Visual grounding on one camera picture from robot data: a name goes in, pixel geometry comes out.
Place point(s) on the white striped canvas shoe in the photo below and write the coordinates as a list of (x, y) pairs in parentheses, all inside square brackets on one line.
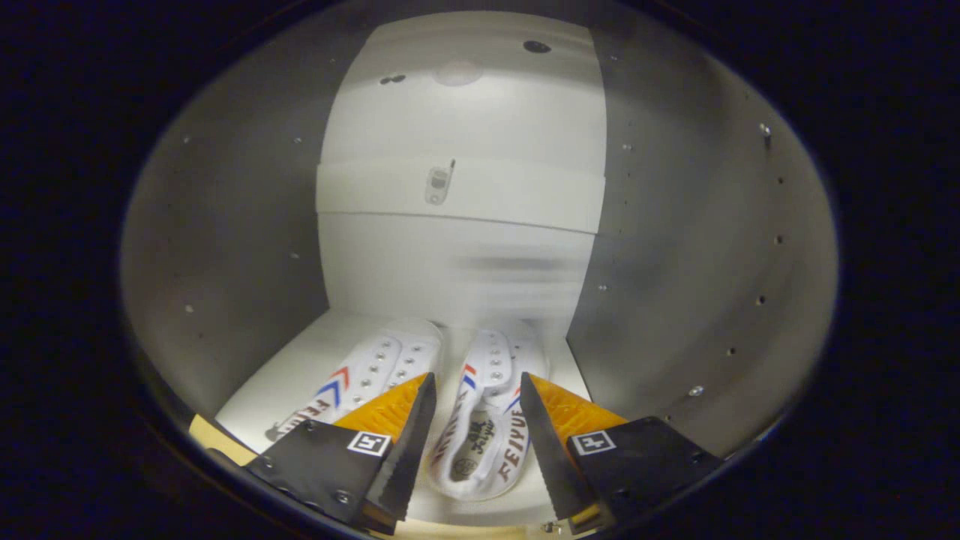
[(484, 420), (382, 360)]

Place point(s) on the grey shoe cabinet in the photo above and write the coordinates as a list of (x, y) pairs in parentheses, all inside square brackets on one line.
[(675, 262)]

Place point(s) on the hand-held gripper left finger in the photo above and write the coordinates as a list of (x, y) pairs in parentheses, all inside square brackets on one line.
[(397, 465)]

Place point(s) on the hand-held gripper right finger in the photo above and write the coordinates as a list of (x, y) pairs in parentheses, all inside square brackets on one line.
[(555, 465)]

